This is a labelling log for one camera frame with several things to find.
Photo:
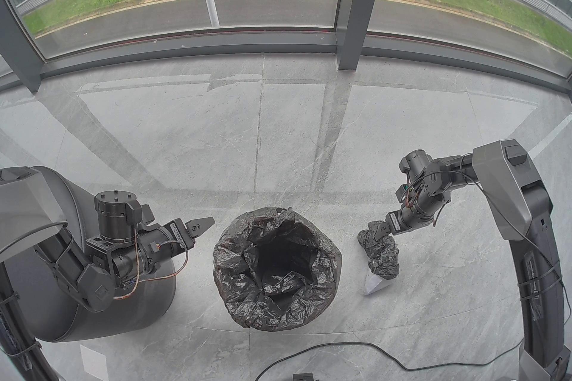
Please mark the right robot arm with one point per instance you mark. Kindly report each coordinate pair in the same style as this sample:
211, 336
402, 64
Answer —
514, 191

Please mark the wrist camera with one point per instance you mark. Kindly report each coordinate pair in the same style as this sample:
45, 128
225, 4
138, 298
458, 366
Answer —
402, 194
146, 216

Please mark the black plastic bag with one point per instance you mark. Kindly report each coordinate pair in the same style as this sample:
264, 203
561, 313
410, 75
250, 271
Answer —
232, 276

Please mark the white paper piece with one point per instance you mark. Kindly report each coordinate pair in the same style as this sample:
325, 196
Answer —
374, 286

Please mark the black plastic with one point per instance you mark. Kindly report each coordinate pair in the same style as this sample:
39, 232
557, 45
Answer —
382, 256

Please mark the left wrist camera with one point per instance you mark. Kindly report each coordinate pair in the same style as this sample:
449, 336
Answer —
146, 216

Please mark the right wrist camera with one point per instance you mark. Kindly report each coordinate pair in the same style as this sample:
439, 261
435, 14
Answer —
402, 194

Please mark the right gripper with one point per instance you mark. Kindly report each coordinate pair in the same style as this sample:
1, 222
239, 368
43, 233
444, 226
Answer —
415, 216

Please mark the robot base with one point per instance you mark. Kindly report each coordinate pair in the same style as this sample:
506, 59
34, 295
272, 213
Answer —
306, 377

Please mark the window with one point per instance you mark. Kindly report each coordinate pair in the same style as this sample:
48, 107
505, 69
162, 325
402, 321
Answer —
353, 13

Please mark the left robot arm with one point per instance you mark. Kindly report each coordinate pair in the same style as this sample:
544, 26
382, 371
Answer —
94, 285

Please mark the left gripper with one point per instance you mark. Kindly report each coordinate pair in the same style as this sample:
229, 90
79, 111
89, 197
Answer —
156, 247

